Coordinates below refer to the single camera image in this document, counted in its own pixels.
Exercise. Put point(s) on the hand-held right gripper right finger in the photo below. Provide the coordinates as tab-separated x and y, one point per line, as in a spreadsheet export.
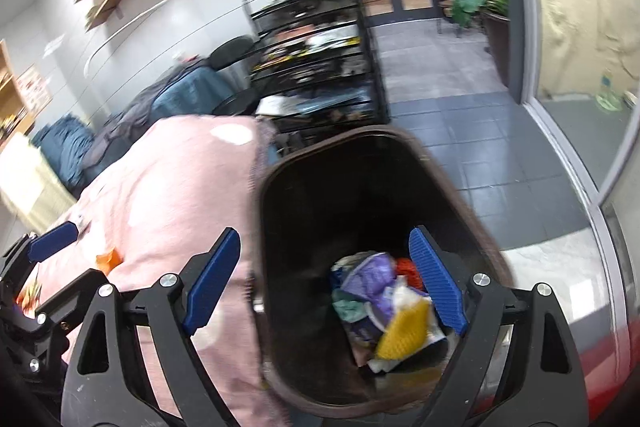
440	282

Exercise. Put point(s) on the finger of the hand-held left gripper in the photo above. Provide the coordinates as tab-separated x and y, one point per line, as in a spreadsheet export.
47	314
52	239

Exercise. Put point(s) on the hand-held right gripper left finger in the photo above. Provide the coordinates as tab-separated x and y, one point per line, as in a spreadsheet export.
210	282

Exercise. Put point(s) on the yellow foam net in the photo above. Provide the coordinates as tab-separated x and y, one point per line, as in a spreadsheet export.
402	332

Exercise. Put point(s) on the purple white packet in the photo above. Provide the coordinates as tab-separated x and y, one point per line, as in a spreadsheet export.
372	277

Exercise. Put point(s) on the teal wrapper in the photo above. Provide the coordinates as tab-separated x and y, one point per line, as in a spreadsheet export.
350	307

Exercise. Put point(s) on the dark brown waste bin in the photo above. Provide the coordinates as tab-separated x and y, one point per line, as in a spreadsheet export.
320	207

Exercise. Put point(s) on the orange red wrapper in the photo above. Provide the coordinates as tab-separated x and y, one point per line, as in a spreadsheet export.
409	272

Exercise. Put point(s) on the small orange wrapper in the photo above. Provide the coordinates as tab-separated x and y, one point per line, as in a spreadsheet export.
107	259

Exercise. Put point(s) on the cream cloth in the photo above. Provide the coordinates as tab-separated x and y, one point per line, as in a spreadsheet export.
25	182

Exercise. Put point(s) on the blue cloth pile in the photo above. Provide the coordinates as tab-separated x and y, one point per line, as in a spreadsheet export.
60	142

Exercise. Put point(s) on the pink spotted blanket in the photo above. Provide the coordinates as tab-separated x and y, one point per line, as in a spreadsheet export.
165	187

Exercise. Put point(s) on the wooden shelf unit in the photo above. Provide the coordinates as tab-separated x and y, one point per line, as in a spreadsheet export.
10	97

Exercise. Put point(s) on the blue grey clothes pile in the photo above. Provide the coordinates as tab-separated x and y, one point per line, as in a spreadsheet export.
190	92

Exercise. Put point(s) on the black stool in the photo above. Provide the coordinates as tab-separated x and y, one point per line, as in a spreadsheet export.
235	52

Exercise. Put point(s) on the dark brown planter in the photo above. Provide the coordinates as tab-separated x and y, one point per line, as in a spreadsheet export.
497	47

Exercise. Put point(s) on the black metal rack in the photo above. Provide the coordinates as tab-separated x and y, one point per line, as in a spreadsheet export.
325	57

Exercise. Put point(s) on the green plastic bottle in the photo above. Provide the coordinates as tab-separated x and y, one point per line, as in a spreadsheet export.
607	92

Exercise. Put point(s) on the wall poster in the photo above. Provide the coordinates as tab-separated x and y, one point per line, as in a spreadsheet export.
34	88

